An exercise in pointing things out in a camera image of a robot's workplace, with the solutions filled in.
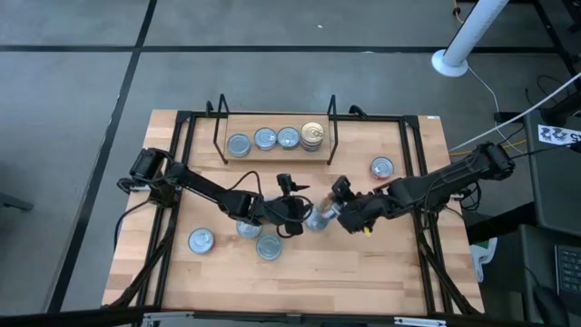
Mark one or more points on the wooden shelf with black frame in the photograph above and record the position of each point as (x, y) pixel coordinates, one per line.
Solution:
(272, 155)

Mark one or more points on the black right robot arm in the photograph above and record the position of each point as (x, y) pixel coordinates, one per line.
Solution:
(445, 179)

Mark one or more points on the black desk leg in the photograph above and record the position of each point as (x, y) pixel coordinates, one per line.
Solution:
(556, 41)

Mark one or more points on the green white tuna can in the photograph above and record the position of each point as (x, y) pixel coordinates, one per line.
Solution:
(249, 231)
(239, 145)
(269, 247)

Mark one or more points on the silver metal bracket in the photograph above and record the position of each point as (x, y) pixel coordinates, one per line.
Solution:
(420, 322)
(168, 320)

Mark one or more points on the black metal table frame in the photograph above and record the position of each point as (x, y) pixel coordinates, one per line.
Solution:
(184, 116)

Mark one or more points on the grey cabinet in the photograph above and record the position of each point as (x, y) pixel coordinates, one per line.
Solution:
(554, 191)

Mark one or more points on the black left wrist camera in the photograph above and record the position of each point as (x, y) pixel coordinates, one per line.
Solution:
(285, 181)

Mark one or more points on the red albacore tuna can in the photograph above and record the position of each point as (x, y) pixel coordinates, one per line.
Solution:
(381, 167)
(265, 138)
(201, 240)

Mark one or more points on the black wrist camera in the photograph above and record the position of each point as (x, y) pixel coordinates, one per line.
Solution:
(285, 181)
(341, 185)

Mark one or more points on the white tower fan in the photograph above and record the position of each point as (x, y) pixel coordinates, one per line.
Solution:
(447, 63)

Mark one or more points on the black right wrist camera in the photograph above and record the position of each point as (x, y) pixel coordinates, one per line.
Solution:
(341, 185)

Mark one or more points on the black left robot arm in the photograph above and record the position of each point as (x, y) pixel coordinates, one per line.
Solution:
(199, 184)

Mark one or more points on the white printed paper label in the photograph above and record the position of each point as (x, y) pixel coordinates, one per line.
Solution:
(558, 135)

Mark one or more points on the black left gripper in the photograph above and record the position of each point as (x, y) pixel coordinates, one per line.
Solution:
(277, 215)

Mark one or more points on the black power strip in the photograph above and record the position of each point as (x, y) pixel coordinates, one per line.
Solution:
(508, 117)

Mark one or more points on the white plastic bag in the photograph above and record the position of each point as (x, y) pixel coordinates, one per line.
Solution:
(483, 259)

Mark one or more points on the grey furniture foot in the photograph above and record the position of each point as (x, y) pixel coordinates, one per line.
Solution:
(16, 202)

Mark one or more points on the black keyboard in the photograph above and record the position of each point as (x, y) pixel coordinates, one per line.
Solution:
(569, 270)

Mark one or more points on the olive green tuna can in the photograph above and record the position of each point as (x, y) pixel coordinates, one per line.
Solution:
(316, 220)
(288, 137)

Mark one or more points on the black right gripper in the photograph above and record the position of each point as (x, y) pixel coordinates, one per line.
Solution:
(367, 206)

